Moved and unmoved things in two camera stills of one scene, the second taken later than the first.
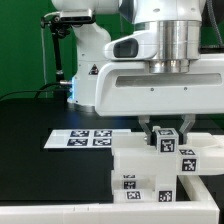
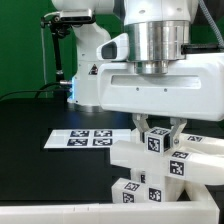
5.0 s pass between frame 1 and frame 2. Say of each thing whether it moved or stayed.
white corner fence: stayed
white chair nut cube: moved
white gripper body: stayed
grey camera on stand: stayed
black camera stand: stayed
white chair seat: moved
